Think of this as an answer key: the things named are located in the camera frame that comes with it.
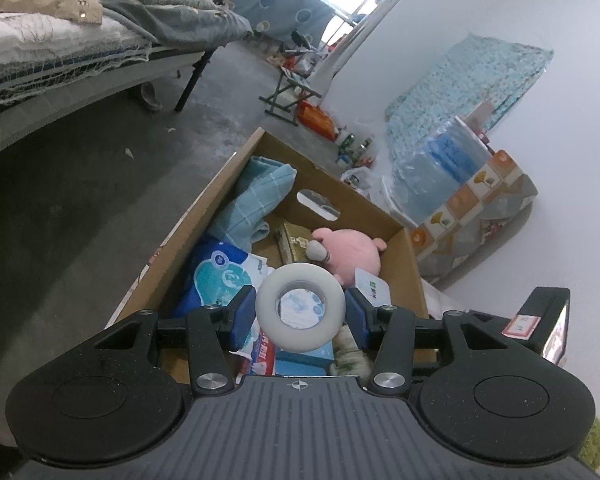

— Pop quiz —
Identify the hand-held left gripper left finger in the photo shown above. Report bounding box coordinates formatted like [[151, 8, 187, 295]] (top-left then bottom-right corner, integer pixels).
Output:
[[92, 284, 258, 397]]

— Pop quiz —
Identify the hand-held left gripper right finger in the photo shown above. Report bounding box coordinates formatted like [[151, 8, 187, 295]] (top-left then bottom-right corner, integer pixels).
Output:
[[344, 286, 513, 395]]

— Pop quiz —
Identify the white tape roll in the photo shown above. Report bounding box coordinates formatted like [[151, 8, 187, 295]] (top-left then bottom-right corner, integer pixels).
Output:
[[255, 263, 346, 352]]

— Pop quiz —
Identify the small white box green logo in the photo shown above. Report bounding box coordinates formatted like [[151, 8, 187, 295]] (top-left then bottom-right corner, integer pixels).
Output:
[[354, 267, 392, 308]]

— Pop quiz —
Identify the blue white wet wipes pack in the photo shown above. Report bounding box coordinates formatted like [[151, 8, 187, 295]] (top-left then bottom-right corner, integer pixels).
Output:
[[172, 237, 273, 318]]

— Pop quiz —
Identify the pink plush pig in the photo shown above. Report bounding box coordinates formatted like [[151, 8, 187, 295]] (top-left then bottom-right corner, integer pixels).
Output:
[[307, 227, 388, 286]]

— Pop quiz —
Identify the light blue box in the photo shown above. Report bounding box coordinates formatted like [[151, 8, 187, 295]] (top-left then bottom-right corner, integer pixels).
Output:
[[274, 342, 335, 377]]

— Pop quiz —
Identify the brown cardboard box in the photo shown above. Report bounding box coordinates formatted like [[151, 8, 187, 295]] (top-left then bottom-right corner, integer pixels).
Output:
[[104, 127, 438, 386]]

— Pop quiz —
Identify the blue striped towel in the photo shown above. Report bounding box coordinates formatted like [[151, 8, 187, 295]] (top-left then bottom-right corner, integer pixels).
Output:
[[207, 156, 298, 253]]

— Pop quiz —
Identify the folded patterned mattress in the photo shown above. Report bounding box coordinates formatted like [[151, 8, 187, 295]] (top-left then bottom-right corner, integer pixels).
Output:
[[410, 149, 538, 283]]

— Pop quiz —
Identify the green fuzzy item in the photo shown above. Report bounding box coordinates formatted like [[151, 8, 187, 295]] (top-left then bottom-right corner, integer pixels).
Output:
[[577, 417, 600, 468]]

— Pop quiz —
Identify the white plastic bag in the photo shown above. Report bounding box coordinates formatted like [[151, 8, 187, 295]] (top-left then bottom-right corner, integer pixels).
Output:
[[340, 167, 381, 196]]

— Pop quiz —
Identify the cluster of bottles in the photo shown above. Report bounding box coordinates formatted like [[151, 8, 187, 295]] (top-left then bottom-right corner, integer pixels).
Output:
[[336, 127, 378, 167]]

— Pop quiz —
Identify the orange bag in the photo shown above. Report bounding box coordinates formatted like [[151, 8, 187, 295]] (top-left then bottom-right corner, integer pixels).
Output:
[[297, 101, 338, 138]]

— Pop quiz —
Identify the slipper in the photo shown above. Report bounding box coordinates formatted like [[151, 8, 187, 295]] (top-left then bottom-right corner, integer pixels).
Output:
[[139, 82, 163, 111]]

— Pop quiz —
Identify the folding stool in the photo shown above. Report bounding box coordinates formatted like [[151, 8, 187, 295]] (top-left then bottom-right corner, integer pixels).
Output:
[[259, 67, 323, 126]]

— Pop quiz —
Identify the blue floral cloth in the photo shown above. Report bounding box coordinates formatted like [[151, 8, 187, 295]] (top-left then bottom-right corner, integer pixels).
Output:
[[384, 32, 555, 151]]

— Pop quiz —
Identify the black exercise bike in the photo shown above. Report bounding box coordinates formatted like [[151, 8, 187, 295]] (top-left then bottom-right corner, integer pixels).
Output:
[[290, 30, 321, 53]]

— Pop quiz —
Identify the grey quilt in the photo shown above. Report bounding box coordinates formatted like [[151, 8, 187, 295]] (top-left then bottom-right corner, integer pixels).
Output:
[[92, 0, 253, 53]]

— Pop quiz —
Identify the hanging blue patterned sheet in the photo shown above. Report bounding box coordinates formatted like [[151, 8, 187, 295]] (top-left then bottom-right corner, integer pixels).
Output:
[[215, 0, 353, 51]]

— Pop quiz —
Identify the metal frame bed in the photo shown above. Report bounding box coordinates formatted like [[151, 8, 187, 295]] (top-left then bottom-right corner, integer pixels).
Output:
[[0, 10, 216, 161]]

